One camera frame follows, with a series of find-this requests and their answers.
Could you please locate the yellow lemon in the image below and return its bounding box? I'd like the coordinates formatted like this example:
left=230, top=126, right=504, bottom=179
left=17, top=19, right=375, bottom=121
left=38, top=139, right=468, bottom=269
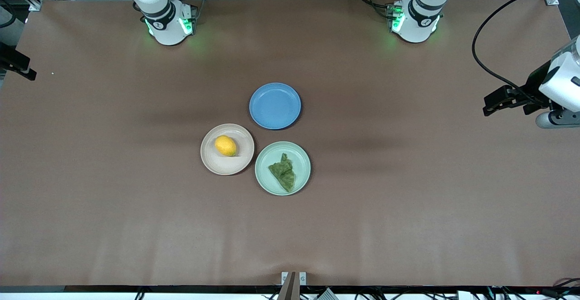
left=214, top=135, right=237, bottom=157

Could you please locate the green lettuce leaf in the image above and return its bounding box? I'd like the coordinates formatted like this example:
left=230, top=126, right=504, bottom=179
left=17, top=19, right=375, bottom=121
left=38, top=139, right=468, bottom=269
left=268, top=153, right=296, bottom=193

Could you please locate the brown table cover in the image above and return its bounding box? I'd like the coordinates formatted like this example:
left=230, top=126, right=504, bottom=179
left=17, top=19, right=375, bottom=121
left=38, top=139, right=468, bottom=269
left=0, top=0, right=580, bottom=288

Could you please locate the beige plate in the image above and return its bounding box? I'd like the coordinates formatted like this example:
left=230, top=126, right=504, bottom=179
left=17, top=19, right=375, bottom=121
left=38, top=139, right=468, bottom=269
left=200, top=123, right=255, bottom=176

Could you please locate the blue plate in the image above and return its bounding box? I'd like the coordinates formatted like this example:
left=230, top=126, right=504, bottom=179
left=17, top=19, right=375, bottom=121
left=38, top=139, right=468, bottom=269
left=249, top=82, right=302, bottom=130

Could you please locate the pale green plate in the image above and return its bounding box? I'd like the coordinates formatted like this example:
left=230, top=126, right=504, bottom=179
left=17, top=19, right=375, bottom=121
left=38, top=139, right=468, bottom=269
left=255, top=141, right=311, bottom=196

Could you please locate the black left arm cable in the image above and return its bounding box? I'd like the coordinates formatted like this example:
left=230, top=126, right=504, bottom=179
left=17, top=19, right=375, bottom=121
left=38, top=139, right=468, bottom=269
left=472, top=0, right=574, bottom=106

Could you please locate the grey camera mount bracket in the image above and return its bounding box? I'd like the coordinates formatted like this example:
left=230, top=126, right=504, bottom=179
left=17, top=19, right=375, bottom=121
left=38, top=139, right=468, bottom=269
left=281, top=271, right=307, bottom=300

